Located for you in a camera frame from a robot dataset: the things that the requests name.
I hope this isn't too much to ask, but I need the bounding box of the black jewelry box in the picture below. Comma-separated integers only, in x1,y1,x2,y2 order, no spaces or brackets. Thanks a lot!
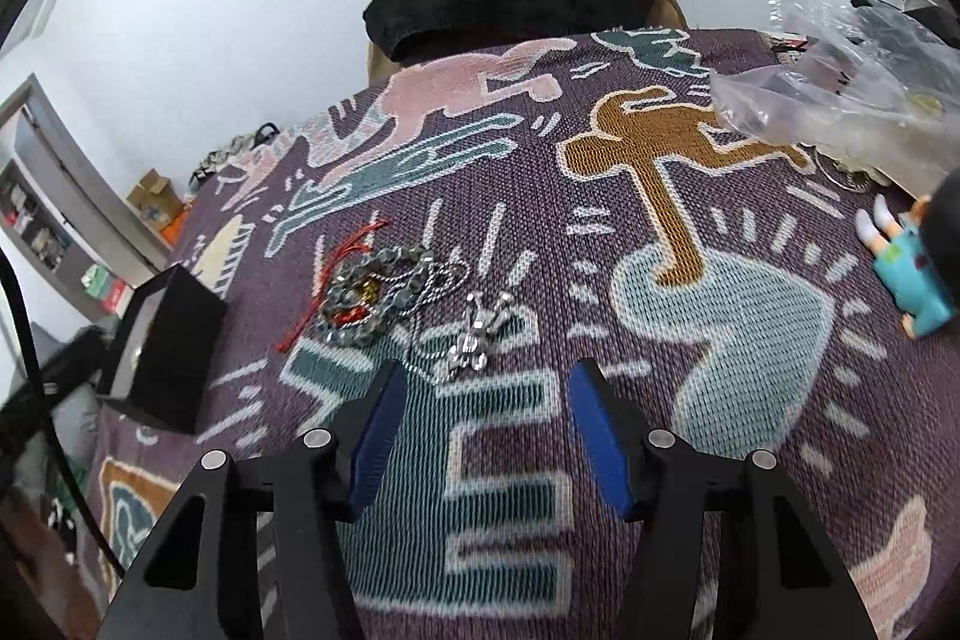
96,265,230,435

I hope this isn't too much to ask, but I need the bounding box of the printed purple blanket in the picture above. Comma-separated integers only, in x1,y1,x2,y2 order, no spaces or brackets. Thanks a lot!
90,25,960,640

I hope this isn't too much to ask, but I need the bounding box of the grey bead bracelet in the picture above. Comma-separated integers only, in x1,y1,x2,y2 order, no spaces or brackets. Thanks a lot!
319,244,436,348

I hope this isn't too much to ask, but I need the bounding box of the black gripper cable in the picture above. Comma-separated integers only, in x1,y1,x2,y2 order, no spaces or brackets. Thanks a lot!
0,250,125,577

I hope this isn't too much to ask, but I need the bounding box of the grey doorway frame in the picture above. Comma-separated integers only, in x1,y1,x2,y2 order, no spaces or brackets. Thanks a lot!
0,74,173,322

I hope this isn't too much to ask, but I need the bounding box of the silver chain necklace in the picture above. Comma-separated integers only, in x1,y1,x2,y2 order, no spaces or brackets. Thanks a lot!
390,257,518,386

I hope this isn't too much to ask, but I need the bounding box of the teal doll figurine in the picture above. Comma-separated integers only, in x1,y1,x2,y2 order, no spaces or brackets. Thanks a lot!
855,167,960,341

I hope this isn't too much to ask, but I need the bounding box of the brown cardboard box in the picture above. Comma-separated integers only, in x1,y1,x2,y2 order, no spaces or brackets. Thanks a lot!
127,169,185,229

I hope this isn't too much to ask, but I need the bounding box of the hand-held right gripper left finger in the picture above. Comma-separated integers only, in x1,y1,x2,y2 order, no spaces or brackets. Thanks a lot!
97,359,410,640

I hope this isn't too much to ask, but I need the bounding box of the red cord bracelet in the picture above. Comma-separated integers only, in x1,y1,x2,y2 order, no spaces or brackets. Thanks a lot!
276,218,391,354

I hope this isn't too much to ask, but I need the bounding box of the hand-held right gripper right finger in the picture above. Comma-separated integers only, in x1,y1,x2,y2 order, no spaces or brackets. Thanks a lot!
568,359,878,640

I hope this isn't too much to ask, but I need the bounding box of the clear plastic bag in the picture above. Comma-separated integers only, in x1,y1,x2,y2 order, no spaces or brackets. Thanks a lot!
709,0,960,199

